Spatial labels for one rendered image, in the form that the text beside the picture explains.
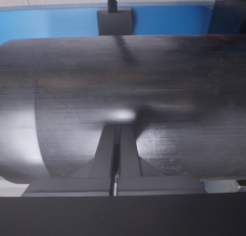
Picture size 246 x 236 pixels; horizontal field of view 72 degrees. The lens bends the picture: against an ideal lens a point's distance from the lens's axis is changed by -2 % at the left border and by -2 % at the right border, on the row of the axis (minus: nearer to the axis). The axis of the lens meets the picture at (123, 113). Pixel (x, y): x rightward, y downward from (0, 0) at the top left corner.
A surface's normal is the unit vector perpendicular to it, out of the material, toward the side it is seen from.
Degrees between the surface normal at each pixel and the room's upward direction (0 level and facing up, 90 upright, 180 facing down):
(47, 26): 90
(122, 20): 90
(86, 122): 90
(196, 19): 90
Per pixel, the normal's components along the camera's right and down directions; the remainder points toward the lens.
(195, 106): 0.00, 0.03
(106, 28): 0.01, 0.61
